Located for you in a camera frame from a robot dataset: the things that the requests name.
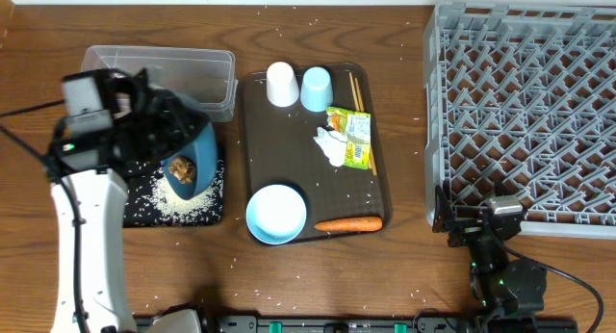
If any brown food scrap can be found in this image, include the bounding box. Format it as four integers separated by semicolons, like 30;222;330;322
168;156;196;185

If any dark blue plate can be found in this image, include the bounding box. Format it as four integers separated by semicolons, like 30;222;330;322
161;93;218;200

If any orange carrot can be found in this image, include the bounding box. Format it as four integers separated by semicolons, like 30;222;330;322
315;217;383;232

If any white rice pile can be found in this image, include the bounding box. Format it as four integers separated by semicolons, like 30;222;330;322
123;154;225;227

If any light blue bowl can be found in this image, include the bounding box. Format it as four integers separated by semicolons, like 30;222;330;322
245;184;307;245

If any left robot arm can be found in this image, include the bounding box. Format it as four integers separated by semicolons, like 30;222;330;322
44;68;210;332

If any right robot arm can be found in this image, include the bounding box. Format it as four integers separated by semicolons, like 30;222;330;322
432;184;547;332

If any black waste tray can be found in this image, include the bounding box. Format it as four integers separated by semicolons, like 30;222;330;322
122;140;227;229

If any grey dishwasher rack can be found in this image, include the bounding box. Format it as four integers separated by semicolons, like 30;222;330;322
423;2;615;240

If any clear plastic bin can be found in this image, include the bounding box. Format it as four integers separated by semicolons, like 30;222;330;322
81;45;237;122

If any left wooden chopstick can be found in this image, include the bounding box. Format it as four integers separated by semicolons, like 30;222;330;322
348;71;378;176

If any wooden chopstick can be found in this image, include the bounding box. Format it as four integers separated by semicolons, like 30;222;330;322
354;78;377;176
348;71;378;176

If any green yellow snack wrapper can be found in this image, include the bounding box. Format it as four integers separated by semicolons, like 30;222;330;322
326;107;372;169

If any crumpled white tissue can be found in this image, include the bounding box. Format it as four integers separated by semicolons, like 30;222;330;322
313;127;347;167

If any white plastic cup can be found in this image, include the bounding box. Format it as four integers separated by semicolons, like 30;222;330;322
266;62;299;107

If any right wooden chopstick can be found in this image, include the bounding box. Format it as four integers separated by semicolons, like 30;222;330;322
354;78;377;176

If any light blue plastic cup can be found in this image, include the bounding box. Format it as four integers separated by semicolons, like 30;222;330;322
300;66;333;113

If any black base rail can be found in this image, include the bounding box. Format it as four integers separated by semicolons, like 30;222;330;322
134;314;578;333

